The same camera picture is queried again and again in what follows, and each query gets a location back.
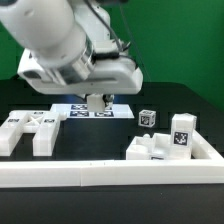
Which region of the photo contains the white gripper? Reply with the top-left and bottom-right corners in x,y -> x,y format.
17,50 -> 143,109

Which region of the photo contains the white chair seat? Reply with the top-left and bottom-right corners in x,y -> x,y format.
125,132 -> 194,161

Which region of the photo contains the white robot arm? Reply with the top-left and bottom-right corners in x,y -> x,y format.
0,0 -> 143,111

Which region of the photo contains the white marker sheet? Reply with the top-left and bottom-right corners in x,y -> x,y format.
51,104 -> 134,119

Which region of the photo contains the small white tag cube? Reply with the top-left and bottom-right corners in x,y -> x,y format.
138,110 -> 156,128

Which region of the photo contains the white L-shaped fence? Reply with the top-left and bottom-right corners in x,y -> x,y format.
0,132 -> 224,188

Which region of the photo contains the white chair back frame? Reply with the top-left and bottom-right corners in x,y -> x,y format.
0,110 -> 67,156

